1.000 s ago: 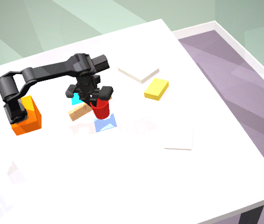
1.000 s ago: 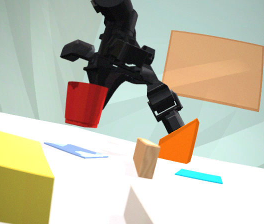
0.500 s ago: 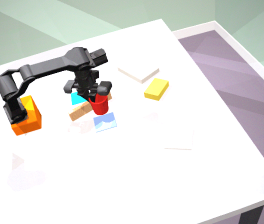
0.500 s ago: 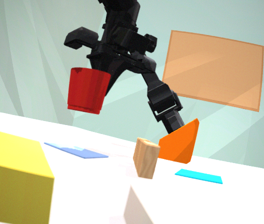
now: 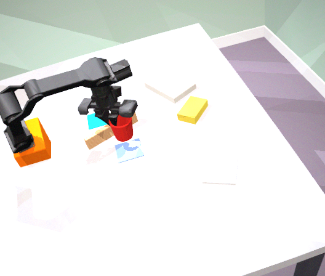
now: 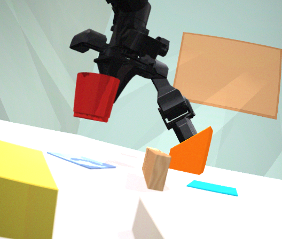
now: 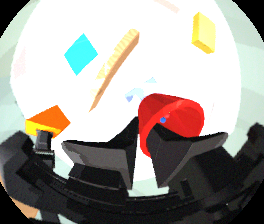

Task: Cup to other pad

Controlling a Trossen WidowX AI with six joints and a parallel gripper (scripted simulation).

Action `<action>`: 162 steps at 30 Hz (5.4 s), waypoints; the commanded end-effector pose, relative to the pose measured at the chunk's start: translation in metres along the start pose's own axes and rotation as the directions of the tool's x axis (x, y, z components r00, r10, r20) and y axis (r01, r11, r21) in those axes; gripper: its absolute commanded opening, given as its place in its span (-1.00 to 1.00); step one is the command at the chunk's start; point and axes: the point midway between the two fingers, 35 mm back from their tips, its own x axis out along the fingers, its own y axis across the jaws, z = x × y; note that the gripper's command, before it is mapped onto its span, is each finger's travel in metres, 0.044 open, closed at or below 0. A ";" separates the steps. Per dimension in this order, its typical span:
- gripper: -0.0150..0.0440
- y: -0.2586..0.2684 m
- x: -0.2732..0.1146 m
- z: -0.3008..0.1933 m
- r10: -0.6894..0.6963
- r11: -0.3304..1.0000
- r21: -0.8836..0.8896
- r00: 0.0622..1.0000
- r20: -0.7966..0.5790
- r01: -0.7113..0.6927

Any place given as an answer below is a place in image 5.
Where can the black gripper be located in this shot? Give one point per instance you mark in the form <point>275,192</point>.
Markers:
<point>103,103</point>

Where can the red cup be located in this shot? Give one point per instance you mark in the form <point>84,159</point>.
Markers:
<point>123,131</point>

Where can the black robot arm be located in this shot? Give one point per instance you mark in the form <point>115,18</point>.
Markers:
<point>96,74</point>

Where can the yellow block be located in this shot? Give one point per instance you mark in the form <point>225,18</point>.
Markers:
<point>192,110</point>

